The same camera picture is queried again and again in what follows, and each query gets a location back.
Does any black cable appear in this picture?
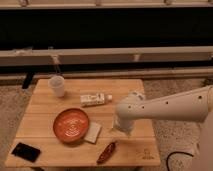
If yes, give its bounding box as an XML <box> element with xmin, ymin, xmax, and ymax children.
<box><xmin>165</xmin><ymin>151</ymin><xmax>195</xmax><ymax>171</ymax></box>

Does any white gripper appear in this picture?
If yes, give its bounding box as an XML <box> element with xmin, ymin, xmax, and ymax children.
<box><xmin>113</xmin><ymin>116</ymin><xmax>134</xmax><ymax>135</ymax></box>

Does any white plastic cup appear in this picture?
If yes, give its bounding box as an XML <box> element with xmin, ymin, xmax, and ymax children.
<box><xmin>48</xmin><ymin>75</ymin><xmax>65</xmax><ymax>97</ymax></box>

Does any white sponge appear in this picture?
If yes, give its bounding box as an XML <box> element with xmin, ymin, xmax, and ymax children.
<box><xmin>84</xmin><ymin>122</ymin><xmax>102</xmax><ymax>144</ymax></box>

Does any wooden table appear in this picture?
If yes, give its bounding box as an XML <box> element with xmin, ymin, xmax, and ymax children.
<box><xmin>5</xmin><ymin>79</ymin><xmax>160</xmax><ymax>167</ymax></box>

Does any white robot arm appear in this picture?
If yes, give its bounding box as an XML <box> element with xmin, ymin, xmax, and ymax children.
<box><xmin>113</xmin><ymin>85</ymin><xmax>213</xmax><ymax>171</ymax></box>

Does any orange bowl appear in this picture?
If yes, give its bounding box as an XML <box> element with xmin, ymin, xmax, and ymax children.
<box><xmin>53</xmin><ymin>108</ymin><xmax>90</xmax><ymax>143</ymax></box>

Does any small white bottle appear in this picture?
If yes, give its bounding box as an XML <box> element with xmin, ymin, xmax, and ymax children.
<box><xmin>80</xmin><ymin>93</ymin><xmax>113</xmax><ymax>107</ymax></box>

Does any red chili pepper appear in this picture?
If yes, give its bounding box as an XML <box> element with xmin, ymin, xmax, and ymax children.
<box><xmin>96</xmin><ymin>141</ymin><xmax>116</xmax><ymax>164</ymax></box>

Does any black phone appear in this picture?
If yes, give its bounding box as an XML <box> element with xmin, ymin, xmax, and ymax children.
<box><xmin>12</xmin><ymin>142</ymin><xmax>41</xmax><ymax>162</ymax></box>

